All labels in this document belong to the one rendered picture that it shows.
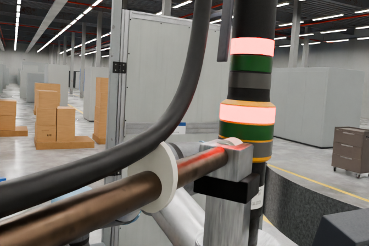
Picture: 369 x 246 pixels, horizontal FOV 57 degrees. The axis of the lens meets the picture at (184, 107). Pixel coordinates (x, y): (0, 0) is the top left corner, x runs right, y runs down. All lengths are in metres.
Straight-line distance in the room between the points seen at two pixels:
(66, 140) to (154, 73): 5.93
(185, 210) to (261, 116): 0.35
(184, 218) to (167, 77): 1.69
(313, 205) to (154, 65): 1.34
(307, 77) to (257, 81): 10.27
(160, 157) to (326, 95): 9.91
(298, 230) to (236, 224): 2.28
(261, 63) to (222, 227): 0.12
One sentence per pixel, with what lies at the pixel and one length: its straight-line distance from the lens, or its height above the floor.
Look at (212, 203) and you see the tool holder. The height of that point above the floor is 1.50.
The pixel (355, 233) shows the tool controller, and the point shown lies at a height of 1.23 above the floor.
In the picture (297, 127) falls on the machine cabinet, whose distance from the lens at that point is 10.71.
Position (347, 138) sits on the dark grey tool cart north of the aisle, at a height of 0.71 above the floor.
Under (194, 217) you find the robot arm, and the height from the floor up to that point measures 1.37.
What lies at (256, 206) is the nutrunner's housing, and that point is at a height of 1.49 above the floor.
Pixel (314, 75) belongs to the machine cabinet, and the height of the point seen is 2.02.
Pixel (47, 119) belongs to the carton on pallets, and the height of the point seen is 0.62.
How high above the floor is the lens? 1.58
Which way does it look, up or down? 4 degrees down
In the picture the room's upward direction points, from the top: 4 degrees clockwise
